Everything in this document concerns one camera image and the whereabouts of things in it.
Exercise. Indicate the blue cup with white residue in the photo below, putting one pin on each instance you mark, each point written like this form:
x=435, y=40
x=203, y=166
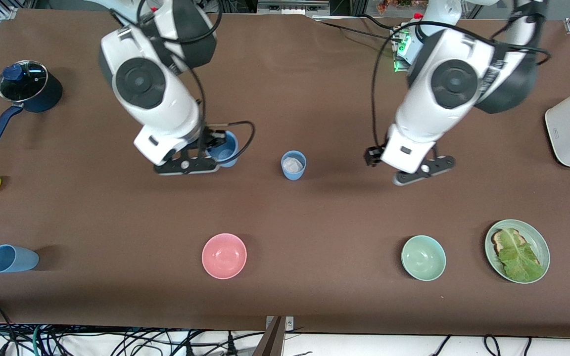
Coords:
x=293, y=173

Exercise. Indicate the dark blue saucepan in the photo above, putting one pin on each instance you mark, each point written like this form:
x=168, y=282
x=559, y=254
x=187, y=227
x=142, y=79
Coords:
x=50, y=96

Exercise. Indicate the dark metal bar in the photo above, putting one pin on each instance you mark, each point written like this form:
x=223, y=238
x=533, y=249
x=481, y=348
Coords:
x=270, y=343

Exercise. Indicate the pink bowl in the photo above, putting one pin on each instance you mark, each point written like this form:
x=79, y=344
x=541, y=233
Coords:
x=224, y=256

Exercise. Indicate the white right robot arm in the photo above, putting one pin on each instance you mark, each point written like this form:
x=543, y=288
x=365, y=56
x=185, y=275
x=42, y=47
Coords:
x=156, y=99

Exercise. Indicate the small metal table bracket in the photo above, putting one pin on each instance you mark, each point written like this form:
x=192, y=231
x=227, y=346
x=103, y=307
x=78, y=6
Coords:
x=290, y=324

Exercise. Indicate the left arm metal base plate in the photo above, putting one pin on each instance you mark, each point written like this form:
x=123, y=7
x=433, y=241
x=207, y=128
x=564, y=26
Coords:
x=398, y=63

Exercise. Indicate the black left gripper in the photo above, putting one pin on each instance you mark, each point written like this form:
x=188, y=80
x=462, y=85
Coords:
x=372, y=155

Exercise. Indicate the colourful toy food pile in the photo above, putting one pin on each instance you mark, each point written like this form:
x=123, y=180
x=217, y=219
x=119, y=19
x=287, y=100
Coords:
x=399, y=5

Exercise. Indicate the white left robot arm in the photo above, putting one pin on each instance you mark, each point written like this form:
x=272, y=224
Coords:
x=423, y=113

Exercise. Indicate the pale green plate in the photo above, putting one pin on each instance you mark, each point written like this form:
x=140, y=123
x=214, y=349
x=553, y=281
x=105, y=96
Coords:
x=535, y=237

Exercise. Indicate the green lettuce leaf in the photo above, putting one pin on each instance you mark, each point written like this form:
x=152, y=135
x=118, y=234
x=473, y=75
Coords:
x=520, y=262

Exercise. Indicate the glass lid with blue knob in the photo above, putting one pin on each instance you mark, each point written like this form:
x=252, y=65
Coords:
x=27, y=86

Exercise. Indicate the blue plastic cup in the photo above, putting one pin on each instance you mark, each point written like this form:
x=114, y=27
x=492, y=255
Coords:
x=228, y=155
x=13, y=259

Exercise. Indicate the pale green bowl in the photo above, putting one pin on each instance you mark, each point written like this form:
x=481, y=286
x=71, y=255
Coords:
x=423, y=258

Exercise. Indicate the toast slice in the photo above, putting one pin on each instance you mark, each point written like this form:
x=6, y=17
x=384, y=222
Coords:
x=498, y=242

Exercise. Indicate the grey control box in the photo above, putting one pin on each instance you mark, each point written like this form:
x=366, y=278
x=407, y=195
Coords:
x=292, y=7

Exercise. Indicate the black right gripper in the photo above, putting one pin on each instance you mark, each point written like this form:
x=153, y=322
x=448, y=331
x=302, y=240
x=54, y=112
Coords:
x=209, y=138

